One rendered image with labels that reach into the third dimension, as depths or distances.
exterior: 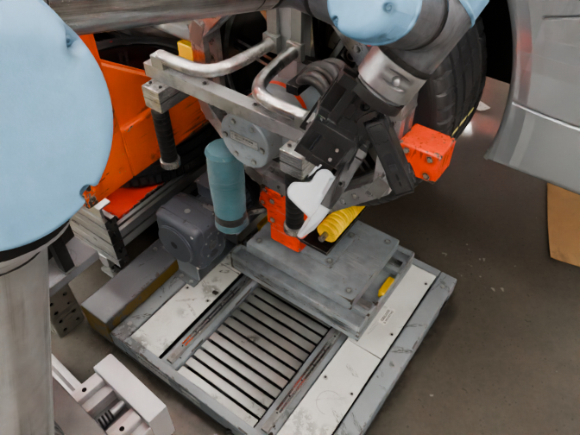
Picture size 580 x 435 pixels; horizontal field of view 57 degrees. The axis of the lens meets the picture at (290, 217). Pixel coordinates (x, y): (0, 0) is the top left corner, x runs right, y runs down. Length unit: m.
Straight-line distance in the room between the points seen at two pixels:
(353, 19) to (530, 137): 0.77
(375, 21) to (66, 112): 0.31
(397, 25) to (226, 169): 0.80
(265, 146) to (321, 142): 0.40
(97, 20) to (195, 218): 1.16
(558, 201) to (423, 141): 1.41
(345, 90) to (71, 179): 0.45
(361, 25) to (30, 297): 0.35
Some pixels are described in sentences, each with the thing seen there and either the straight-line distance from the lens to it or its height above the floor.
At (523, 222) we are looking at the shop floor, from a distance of 2.29.
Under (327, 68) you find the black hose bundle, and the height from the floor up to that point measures 1.04.
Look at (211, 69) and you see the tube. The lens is 1.03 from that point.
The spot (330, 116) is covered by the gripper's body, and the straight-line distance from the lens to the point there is 0.67.
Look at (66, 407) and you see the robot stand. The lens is 0.84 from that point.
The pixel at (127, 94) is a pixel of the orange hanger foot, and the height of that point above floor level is 0.75.
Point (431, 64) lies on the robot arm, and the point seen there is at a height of 1.22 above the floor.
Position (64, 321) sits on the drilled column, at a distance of 1.89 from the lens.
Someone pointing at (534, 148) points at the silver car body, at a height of 0.82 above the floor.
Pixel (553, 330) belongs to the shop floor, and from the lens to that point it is 2.00.
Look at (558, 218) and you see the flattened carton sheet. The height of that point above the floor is 0.01.
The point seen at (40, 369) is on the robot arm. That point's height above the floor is 1.19.
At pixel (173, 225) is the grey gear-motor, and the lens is 1.59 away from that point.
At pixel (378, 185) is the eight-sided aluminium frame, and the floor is 0.75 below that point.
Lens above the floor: 1.53
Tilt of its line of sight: 46 degrees down
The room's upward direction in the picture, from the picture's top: straight up
